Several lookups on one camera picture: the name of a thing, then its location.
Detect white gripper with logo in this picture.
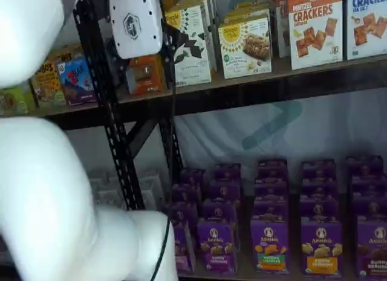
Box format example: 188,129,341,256
108,0,190,65

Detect purple box pink patch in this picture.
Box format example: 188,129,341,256
174,222,196,273

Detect orange snack box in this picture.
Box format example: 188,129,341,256
125,54,166,95

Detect yellow Simple Mills bar box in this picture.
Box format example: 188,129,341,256
217,16,273,80
223,0,275,25

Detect blue Zbar box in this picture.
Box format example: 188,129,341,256
57,55,98,107

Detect dark cracker box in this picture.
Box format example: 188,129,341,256
273,0,291,59

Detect yellow cookie box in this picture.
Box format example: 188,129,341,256
30,50,68,109

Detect orange pretzel crackers box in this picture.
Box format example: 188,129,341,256
287,0,345,71

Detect white organic pantry box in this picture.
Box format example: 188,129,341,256
93,186,125,208

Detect green snack box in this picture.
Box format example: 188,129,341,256
0,84,36,116

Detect blue pretzel crackers box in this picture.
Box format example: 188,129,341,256
346,0,387,61

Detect purple Annie's bunny snack box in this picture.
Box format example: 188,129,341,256
197,222,238,274

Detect purple box green patch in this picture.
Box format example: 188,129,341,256
250,219,291,274

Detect purple box orange patch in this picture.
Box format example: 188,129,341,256
301,222,343,277

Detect purple box brown bunnies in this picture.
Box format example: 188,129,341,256
356,216,387,279

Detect black metal shelving rack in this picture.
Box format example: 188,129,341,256
75,0,387,281
0,0,143,211

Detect white backdrop sheet teal logo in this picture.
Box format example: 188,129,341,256
174,87,387,203

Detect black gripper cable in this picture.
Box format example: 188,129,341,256
149,62,179,281

